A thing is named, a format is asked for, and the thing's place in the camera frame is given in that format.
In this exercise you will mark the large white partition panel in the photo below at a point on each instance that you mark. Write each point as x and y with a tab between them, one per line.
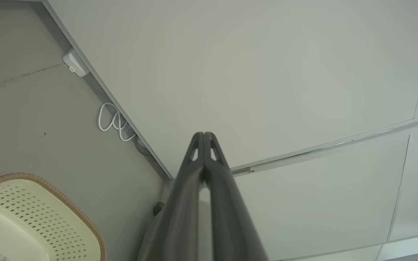
249	72

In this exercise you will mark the grey partition foot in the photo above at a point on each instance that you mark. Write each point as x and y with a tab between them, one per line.
164	194

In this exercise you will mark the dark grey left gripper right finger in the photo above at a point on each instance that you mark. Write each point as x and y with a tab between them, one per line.
230	224

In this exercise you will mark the white power strip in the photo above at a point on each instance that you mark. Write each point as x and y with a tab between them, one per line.
75	63

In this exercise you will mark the cream perforated laundry basket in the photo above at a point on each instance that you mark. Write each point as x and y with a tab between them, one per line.
49	217

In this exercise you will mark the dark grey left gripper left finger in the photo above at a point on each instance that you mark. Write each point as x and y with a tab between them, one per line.
180	224

